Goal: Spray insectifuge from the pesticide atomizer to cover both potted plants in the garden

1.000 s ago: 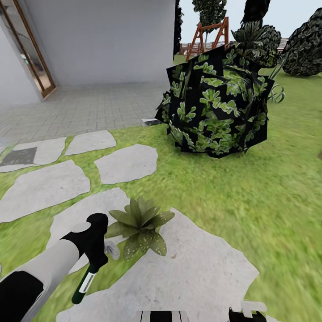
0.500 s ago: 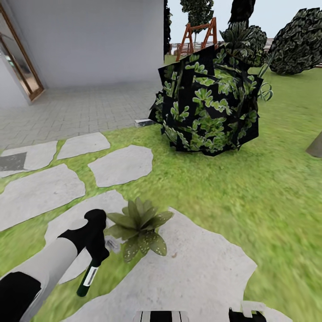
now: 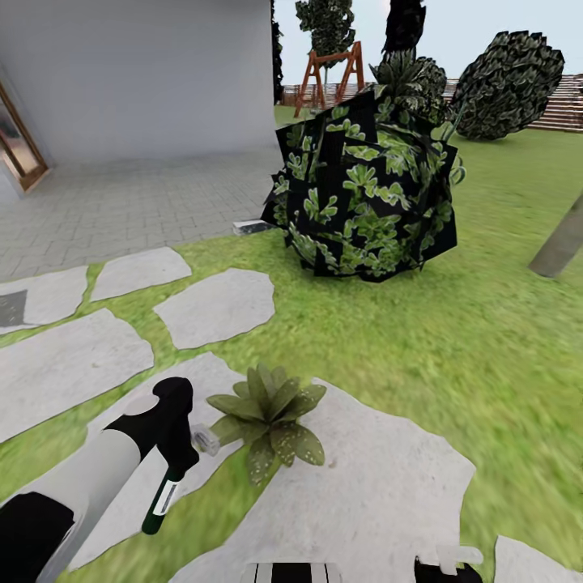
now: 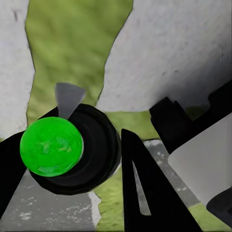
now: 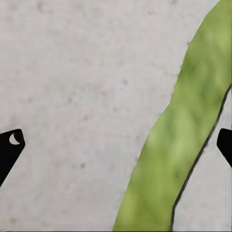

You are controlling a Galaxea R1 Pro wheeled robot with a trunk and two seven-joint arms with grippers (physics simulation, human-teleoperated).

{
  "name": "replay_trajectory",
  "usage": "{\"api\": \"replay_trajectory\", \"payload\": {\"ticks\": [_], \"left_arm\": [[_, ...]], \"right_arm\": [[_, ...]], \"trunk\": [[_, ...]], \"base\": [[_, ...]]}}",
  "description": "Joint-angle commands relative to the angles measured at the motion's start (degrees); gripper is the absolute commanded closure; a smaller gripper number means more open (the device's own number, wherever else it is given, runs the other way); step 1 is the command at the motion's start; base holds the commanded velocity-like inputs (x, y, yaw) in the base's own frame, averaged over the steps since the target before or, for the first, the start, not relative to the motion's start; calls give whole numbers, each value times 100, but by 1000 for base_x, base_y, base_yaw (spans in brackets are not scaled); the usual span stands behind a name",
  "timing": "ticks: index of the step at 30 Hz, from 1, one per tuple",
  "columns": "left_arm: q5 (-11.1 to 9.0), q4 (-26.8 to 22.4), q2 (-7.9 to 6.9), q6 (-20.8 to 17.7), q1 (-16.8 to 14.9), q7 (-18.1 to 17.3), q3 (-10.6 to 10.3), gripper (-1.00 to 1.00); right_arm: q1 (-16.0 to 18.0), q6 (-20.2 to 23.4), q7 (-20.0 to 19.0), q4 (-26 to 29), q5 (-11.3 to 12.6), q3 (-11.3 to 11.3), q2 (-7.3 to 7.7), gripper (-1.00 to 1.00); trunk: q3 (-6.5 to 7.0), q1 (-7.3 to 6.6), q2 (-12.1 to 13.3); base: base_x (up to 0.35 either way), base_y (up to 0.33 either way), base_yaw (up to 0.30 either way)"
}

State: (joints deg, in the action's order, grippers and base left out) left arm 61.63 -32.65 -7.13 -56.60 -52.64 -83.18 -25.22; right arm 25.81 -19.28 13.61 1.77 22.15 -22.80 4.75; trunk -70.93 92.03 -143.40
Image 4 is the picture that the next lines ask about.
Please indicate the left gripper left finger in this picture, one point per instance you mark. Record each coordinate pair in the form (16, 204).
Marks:
(12, 169)

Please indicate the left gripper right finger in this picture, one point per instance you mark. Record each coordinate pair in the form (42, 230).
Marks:
(168, 212)

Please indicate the insectifuge atomizer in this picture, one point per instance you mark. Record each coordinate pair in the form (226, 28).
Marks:
(73, 148)

